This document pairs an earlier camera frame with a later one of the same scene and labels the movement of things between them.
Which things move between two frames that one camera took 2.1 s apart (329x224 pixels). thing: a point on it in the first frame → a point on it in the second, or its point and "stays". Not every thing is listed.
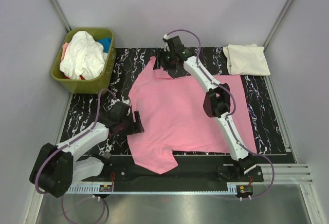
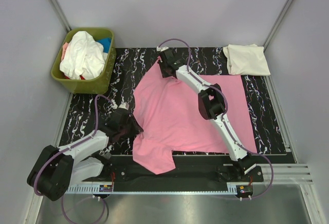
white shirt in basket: x=85 y=57 stays
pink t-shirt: x=173 y=118 stays
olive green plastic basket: x=91 y=86 stays
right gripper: x=157 y=65 → x=164 y=74
